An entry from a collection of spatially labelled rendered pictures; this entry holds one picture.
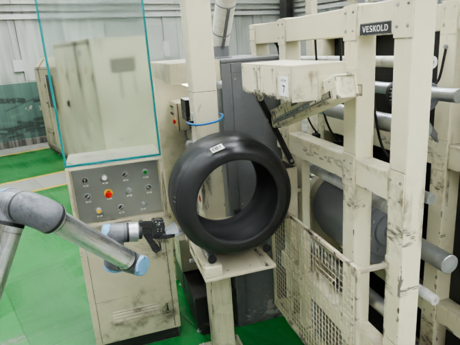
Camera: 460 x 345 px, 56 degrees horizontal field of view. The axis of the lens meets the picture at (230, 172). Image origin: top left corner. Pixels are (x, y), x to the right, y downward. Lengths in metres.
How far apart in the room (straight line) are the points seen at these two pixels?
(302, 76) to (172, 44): 10.56
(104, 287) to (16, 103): 8.33
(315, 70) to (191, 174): 0.68
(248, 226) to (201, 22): 1.07
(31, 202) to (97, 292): 1.37
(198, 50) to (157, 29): 9.82
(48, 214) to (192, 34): 1.14
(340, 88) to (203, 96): 0.81
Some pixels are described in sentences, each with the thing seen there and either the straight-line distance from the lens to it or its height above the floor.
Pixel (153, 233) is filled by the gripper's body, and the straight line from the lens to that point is 2.04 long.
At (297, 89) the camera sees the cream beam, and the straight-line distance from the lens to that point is 1.74.
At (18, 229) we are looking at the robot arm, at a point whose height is 1.30.
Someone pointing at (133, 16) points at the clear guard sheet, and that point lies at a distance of 2.56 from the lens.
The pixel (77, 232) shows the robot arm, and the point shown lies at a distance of 1.69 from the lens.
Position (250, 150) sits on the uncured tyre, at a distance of 1.94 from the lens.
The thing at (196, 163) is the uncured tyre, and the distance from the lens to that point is 1.91.
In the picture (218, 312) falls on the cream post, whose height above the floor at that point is 0.35.
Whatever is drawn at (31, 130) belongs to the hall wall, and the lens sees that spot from 10.95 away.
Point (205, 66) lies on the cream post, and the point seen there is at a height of 1.78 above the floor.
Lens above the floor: 1.87
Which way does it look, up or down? 16 degrees down
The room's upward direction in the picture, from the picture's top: 4 degrees counter-clockwise
